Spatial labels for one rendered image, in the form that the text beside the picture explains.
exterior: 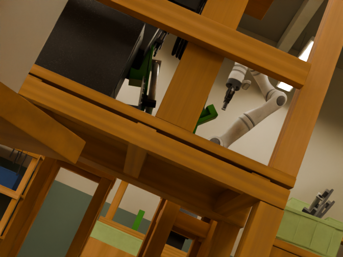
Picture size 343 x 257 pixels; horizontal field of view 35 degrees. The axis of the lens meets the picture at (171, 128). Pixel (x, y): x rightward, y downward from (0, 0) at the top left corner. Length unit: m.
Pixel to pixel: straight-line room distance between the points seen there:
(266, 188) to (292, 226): 0.80
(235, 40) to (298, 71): 0.25
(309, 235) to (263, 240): 0.82
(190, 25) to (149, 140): 0.43
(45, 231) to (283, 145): 6.14
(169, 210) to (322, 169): 5.92
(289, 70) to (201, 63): 0.31
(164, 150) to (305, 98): 0.54
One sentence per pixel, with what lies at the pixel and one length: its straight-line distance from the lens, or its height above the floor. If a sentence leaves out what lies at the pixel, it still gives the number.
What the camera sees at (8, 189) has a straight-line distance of 7.31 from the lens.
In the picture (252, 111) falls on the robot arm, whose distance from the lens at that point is 2.87.
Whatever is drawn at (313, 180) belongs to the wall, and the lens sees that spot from 8.28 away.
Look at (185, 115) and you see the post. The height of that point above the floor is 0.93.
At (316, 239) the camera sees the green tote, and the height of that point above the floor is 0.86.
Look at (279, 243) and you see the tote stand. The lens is 2.57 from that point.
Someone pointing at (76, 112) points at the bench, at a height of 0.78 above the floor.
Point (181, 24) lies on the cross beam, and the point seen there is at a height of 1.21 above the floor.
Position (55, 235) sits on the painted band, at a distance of 7.77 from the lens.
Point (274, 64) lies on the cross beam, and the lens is 1.93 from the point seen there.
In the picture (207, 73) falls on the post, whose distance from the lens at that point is 1.92.
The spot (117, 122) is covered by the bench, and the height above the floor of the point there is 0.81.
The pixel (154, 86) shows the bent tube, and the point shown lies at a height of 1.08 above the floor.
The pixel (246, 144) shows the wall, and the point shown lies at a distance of 8.13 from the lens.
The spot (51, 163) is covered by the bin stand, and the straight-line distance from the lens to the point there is 2.58.
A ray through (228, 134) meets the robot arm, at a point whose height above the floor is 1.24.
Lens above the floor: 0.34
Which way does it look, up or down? 16 degrees up
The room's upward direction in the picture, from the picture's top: 24 degrees clockwise
